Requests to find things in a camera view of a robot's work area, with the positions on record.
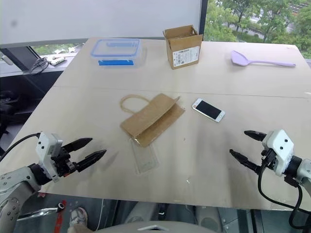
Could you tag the dark side counter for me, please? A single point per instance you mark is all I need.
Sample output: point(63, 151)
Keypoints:
point(36, 80)

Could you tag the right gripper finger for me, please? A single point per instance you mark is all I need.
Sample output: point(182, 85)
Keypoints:
point(244, 160)
point(255, 135)

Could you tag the lilac plastic spatula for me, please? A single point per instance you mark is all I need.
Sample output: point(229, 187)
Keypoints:
point(239, 59)

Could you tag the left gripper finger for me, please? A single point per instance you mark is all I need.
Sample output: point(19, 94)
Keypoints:
point(93, 157)
point(78, 143)

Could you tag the grey rounded robot torso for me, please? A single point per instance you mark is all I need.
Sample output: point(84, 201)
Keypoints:
point(155, 228)

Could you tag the white board panel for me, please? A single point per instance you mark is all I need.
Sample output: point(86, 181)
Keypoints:
point(97, 17)

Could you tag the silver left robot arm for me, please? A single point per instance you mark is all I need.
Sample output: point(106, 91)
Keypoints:
point(14, 180)

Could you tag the black window post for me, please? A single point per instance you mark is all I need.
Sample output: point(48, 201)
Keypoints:
point(204, 17)

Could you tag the metal bar with black knob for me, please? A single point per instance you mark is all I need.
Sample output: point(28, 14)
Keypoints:
point(41, 211)

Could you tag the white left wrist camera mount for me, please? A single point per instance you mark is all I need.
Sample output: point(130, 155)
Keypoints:
point(44, 145)

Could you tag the clear phone case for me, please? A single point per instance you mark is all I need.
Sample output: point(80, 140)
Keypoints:
point(145, 159)

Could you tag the open cardboard box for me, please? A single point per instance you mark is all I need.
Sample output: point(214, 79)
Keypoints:
point(184, 54)

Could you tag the black office chair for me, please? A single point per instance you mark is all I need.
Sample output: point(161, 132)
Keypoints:
point(8, 106)

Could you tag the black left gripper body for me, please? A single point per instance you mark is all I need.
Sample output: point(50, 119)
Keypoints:
point(62, 162)

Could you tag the white sneaker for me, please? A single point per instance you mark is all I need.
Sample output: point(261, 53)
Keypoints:
point(78, 216)

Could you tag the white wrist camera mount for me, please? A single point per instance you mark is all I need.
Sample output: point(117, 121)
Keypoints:
point(44, 145)
point(279, 143)

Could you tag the white smartphone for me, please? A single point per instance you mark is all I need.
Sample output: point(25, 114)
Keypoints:
point(208, 109)

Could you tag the clear container with blue lid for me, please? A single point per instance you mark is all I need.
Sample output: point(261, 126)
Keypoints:
point(116, 49)

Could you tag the dark grey rounded shape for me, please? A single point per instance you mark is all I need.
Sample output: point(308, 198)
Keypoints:
point(209, 219)

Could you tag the brown paper bag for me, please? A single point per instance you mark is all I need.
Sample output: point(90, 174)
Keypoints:
point(150, 117)

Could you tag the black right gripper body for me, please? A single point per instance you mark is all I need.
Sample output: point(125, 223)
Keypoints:
point(268, 159)

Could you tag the white power strip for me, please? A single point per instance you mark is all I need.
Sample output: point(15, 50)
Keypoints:
point(56, 60)

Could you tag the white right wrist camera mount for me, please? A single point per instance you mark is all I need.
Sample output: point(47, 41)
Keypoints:
point(279, 143)

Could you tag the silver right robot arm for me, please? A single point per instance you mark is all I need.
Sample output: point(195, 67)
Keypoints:
point(303, 170)

